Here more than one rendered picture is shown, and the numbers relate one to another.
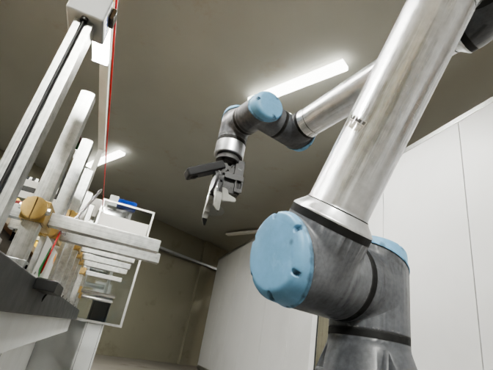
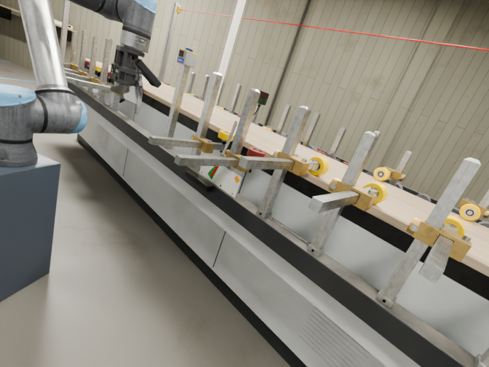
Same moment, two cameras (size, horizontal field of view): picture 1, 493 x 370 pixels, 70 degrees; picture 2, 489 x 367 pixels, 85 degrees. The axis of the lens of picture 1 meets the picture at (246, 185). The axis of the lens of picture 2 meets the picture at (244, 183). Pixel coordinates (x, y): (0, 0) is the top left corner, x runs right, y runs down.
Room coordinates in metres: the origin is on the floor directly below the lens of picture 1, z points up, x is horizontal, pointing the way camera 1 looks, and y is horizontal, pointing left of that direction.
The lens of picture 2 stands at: (2.01, -0.07, 1.14)
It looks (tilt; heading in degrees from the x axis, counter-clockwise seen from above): 18 degrees down; 145
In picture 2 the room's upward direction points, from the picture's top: 19 degrees clockwise
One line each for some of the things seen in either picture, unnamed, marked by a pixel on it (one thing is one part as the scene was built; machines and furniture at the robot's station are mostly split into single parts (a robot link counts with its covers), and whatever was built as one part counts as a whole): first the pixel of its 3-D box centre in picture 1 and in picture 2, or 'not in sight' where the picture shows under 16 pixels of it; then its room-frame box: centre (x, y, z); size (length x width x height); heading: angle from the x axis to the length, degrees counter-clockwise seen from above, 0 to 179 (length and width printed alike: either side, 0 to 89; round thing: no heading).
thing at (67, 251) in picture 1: (69, 244); (338, 202); (1.50, 0.68, 0.90); 0.03 x 0.03 x 0.48; 18
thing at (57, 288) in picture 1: (48, 291); (202, 185); (0.97, 0.45, 0.68); 0.22 x 0.05 x 0.05; 18
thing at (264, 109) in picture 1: (260, 114); (113, 4); (0.85, 0.00, 1.25); 0.12 x 0.12 x 0.09; 33
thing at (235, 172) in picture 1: (227, 177); (128, 67); (0.95, 0.06, 1.08); 0.09 x 0.08 x 0.12; 106
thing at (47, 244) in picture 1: (45, 263); (218, 175); (1.00, 0.49, 0.75); 0.26 x 0.01 x 0.10; 18
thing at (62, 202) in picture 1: (60, 208); (237, 144); (1.02, 0.53, 0.91); 0.03 x 0.03 x 0.48; 18
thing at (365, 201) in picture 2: not in sight; (351, 193); (1.52, 0.69, 0.94); 0.13 x 0.06 x 0.05; 18
